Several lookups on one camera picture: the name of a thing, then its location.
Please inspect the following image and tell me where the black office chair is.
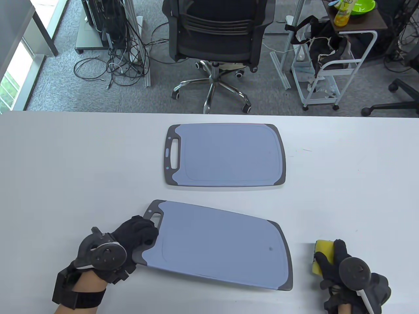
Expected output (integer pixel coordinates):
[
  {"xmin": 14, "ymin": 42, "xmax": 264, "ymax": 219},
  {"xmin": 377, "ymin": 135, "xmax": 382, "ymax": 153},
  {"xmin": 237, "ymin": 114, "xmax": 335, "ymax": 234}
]
[{"xmin": 162, "ymin": 0, "xmax": 275, "ymax": 115}]

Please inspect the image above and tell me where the black chair base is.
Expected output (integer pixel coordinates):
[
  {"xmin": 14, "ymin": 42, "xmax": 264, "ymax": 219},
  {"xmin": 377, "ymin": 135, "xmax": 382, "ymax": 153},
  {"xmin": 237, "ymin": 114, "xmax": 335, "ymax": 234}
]
[{"xmin": 361, "ymin": 78, "xmax": 419, "ymax": 117}]

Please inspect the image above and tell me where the blue cutting board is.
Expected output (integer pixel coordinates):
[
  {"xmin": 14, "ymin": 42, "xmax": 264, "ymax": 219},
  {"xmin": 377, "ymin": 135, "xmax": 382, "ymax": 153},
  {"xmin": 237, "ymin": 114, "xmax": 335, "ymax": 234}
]
[
  {"xmin": 133, "ymin": 200, "xmax": 293, "ymax": 291},
  {"xmin": 165, "ymin": 123, "xmax": 286, "ymax": 187}
]

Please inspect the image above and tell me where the white cart brown top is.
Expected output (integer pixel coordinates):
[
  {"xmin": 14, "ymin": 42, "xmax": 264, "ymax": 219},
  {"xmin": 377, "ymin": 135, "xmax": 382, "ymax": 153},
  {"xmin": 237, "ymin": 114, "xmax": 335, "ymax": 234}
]
[{"xmin": 291, "ymin": 0, "xmax": 388, "ymax": 112}]

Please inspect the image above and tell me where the grey cart base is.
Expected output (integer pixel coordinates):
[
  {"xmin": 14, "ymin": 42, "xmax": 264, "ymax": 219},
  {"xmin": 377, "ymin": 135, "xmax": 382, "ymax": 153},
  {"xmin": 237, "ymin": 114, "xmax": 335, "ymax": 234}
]
[{"xmin": 75, "ymin": 23, "xmax": 108, "ymax": 54}]

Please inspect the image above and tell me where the yellow drink bottle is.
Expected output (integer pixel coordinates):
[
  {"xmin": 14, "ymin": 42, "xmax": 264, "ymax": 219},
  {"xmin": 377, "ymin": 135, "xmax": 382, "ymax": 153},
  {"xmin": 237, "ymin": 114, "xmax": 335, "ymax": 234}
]
[{"xmin": 333, "ymin": 0, "xmax": 356, "ymax": 27}]

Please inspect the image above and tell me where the person's left hand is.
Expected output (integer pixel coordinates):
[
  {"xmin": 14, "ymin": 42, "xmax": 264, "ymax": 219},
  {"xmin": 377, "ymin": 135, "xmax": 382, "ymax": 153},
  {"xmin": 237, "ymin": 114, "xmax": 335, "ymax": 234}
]
[{"xmin": 98, "ymin": 215, "xmax": 160, "ymax": 285}]

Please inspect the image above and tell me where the person's left forearm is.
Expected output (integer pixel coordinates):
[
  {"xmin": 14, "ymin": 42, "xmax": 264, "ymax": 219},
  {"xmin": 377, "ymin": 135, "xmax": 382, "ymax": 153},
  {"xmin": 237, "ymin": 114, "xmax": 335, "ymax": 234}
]
[{"xmin": 54, "ymin": 271, "xmax": 107, "ymax": 314}]

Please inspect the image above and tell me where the black computer tower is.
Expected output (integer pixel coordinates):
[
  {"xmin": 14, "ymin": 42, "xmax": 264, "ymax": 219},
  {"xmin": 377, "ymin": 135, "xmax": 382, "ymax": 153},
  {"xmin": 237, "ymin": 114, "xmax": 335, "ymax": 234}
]
[{"xmin": 81, "ymin": 0, "xmax": 128, "ymax": 49}]

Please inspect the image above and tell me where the grey white hand controller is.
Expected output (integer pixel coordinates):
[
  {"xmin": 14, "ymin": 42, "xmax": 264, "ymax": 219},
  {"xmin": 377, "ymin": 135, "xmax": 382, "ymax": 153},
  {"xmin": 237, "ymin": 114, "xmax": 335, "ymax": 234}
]
[
  {"xmin": 74, "ymin": 227, "xmax": 127, "ymax": 270},
  {"xmin": 339, "ymin": 257, "xmax": 392, "ymax": 314}
]

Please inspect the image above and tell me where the white power strip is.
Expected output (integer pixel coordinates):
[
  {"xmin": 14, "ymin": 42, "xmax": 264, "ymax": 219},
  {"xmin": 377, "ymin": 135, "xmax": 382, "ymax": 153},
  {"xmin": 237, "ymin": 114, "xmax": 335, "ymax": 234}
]
[{"xmin": 129, "ymin": 16, "xmax": 144, "ymax": 62}]

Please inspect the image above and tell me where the tangle of black cables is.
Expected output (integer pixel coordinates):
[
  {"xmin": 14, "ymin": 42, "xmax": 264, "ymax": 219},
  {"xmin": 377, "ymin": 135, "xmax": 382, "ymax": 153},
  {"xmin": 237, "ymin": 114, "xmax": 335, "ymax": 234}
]
[
  {"xmin": 383, "ymin": 0, "xmax": 419, "ymax": 74},
  {"xmin": 74, "ymin": 20, "xmax": 171, "ymax": 90}
]

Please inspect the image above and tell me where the green bowl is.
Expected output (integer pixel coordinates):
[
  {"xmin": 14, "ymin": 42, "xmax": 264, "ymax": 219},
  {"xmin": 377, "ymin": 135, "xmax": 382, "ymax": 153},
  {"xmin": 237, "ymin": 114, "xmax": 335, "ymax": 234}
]
[{"xmin": 350, "ymin": 0, "xmax": 376, "ymax": 14}]

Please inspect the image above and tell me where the window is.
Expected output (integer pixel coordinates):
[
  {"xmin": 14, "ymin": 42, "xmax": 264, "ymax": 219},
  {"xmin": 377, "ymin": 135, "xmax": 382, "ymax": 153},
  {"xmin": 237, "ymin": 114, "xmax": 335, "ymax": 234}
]
[{"xmin": 0, "ymin": 36, "xmax": 45, "ymax": 112}]

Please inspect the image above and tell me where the aluminium frame leg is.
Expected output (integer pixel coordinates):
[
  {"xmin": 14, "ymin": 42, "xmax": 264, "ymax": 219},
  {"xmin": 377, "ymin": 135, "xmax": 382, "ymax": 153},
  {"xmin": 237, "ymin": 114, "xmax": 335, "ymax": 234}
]
[
  {"xmin": 270, "ymin": 0, "xmax": 306, "ymax": 90},
  {"xmin": 126, "ymin": 0, "xmax": 151, "ymax": 88}
]

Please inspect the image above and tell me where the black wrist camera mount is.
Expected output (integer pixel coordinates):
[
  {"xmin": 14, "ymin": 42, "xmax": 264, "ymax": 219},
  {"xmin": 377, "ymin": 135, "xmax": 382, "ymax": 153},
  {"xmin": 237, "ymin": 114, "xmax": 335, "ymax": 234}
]
[{"xmin": 52, "ymin": 263, "xmax": 107, "ymax": 309}]

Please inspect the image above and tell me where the black bag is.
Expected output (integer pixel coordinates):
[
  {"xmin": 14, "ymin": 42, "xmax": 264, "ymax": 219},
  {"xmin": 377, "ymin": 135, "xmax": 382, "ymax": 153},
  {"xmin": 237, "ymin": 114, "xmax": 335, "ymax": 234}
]
[{"xmin": 285, "ymin": 16, "xmax": 352, "ymax": 77}]

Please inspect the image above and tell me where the yellow green sponge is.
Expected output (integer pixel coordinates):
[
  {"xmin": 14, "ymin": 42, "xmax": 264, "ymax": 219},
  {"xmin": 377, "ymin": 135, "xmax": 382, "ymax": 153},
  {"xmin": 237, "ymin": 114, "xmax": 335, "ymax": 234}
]
[{"xmin": 311, "ymin": 240, "xmax": 335, "ymax": 275}]

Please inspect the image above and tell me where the person's right hand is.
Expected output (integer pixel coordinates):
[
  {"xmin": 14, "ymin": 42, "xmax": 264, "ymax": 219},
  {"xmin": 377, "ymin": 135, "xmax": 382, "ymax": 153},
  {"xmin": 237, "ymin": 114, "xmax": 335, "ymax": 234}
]
[{"xmin": 314, "ymin": 239, "xmax": 369, "ymax": 314}]

